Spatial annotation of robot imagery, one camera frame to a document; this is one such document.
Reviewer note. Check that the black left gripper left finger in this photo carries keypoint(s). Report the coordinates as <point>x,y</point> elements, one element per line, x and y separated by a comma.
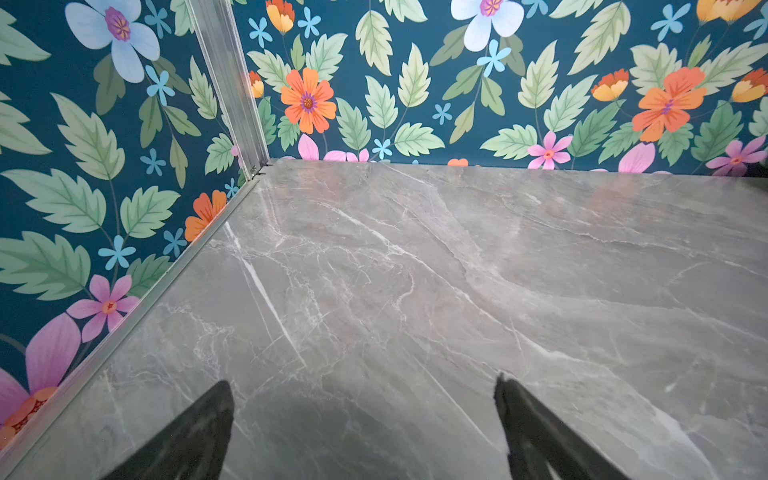
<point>193,446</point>

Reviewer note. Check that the aluminium corner frame post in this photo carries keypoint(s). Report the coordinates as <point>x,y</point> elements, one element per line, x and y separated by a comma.
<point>216,30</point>

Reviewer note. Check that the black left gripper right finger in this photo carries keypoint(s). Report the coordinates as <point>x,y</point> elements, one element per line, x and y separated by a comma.
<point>540,444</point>

